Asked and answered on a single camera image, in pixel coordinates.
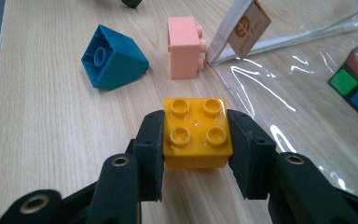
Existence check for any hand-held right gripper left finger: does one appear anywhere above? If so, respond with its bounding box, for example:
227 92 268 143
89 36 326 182
132 109 166 203

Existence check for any yellow building brick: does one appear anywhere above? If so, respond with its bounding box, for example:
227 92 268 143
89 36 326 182
162 97 234 170

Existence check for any teal sloped building brick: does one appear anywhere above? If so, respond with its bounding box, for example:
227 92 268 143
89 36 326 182
80 23 150 91

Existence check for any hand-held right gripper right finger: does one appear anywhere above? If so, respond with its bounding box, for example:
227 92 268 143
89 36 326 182
227 108 278 201

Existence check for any pink square building brick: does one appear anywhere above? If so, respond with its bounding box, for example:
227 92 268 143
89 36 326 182
167 16 208 80

